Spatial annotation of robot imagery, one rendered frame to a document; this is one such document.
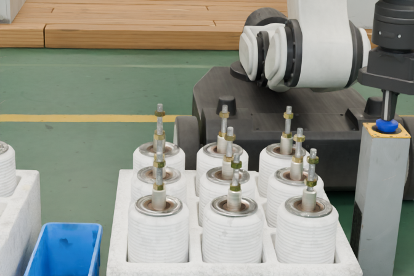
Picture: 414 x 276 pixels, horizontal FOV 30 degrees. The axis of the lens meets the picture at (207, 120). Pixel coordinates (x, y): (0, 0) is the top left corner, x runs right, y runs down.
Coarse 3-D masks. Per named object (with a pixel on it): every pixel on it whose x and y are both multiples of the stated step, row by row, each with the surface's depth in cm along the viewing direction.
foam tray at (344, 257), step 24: (120, 192) 142; (192, 192) 143; (120, 216) 132; (192, 216) 133; (264, 216) 135; (120, 240) 124; (192, 240) 125; (264, 240) 126; (336, 240) 127; (120, 264) 117; (144, 264) 118; (168, 264) 118; (192, 264) 118; (216, 264) 118; (240, 264) 119; (264, 264) 119; (288, 264) 119; (312, 264) 119; (336, 264) 120
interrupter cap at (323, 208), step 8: (288, 200) 123; (296, 200) 124; (320, 200) 124; (288, 208) 121; (296, 208) 121; (320, 208) 122; (328, 208) 121; (304, 216) 119; (312, 216) 118; (320, 216) 119
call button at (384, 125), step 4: (376, 120) 139; (380, 120) 139; (384, 120) 139; (392, 120) 139; (376, 124) 139; (380, 124) 138; (384, 124) 137; (388, 124) 137; (392, 124) 137; (396, 124) 138; (380, 128) 138; (384, 128) 137; (388, 128) 137; (392, 128) 137; (396, 128) 138
